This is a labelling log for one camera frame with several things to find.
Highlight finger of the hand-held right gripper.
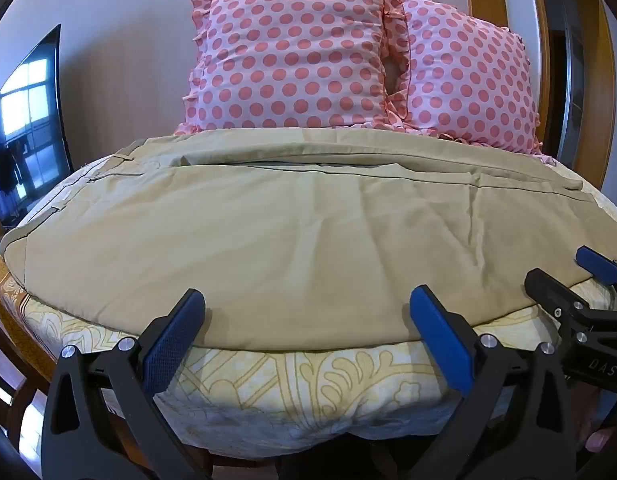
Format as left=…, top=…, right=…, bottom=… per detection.
left=525, top=267, right=597, bottom=332
left=575, top=245, right=617, bottom=306

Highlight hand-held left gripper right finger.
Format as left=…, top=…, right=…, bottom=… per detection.
left=409, top=284, right=589, bottom=480

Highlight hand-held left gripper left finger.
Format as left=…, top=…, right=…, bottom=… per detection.
left=41, top=287, right=209, bottom=480

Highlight khaki pants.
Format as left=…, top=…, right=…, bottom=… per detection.
left=0, top=127, right=617, bottom=352

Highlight person's right hand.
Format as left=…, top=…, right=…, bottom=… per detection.
left=583, top=392, right=617, bottom=461

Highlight yellow patterned bed sheet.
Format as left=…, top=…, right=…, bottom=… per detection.
left=0, top=155, right=617, bottom=451

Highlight pink polka dot pillow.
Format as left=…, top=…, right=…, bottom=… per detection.
left=383, top=0, right=559, bottom=163
left=173, top=0, right=414, bottom=136

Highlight black television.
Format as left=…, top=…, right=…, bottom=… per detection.
left=0, top=23, right=75, bottom=228

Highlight wooden door frame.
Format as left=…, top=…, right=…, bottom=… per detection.
left=463, top=0, right=617, bottom=196

